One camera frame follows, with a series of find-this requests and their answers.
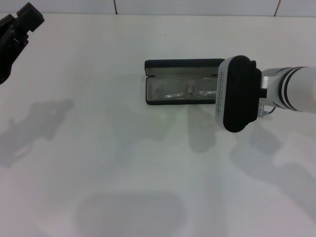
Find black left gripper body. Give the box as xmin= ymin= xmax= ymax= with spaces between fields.
xmin=0 ymin=14 xmax=29 ymax=85

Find black glasses case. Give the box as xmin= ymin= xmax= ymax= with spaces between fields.
xmin=144 ymin=58 xmax=226 ymax=106

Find clear white glasses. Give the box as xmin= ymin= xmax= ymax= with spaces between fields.
xmin=154 ymin=79 xmax=218 ymax=101

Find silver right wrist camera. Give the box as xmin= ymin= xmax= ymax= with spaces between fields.
xmin=214 ymin=55 xmax=268 ymax=133

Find grey right gripper cable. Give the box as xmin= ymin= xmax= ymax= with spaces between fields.
xmin=258 ymin=105 xmax=277 ymax=119

